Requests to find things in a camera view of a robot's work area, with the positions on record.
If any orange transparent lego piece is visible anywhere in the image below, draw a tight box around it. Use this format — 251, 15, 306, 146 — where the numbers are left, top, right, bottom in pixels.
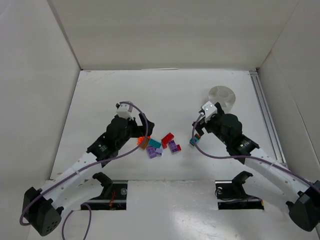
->
137, 136, 145, 145

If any brown lego brick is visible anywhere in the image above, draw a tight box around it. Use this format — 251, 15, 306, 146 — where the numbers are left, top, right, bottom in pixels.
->
140, 138, 150, 150

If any teal and brown lego stack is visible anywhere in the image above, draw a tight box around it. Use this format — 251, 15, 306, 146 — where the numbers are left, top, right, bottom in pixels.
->
189, 133, 201, 146

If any teal lego brick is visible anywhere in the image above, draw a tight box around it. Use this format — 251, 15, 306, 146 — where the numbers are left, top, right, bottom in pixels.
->
148, 138, 162, 149

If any large red lego brick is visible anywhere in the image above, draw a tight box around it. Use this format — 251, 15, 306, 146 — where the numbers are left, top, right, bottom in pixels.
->
161, 132, 174, 149

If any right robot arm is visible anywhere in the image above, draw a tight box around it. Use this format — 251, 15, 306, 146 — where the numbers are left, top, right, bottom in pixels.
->
192, 101, 320, 232

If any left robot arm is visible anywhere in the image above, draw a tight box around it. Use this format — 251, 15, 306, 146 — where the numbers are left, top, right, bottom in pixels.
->
19, 113, 155, 237

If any white round divided container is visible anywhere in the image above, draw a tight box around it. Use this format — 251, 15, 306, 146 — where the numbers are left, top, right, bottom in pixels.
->
208, 85, 236, 113

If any purple lego brick on red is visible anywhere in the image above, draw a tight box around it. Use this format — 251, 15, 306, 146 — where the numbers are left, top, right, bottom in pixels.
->
168, 140, 181, 154

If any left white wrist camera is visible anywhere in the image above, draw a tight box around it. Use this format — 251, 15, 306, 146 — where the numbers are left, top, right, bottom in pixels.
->
116, 103, 133, 120

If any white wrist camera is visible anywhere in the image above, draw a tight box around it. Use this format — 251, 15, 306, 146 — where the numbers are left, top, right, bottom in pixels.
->
201, 101, 218, 121
116, 103, 133, 120

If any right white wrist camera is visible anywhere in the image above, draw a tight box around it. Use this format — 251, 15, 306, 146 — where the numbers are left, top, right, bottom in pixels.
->
201, 101, 218, 121

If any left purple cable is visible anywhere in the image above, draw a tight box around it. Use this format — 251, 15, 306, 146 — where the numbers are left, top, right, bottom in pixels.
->
19, 100, 151, 240

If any purple cable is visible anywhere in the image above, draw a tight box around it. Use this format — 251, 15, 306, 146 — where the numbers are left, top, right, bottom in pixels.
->
191, 113, 320, 191
19, 100, 151, 240

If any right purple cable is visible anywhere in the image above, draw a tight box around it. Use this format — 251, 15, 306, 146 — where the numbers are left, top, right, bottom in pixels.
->
191, 113, 320, 191

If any aluminium rail on right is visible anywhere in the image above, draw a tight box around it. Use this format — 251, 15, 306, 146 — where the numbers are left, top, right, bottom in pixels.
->
249, 70, 288, 167

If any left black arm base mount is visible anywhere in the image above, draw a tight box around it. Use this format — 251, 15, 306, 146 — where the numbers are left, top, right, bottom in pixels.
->
85, 172, 128, 211

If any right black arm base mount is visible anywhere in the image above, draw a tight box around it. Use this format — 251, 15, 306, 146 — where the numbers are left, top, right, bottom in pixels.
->
215, 171, 265, 210

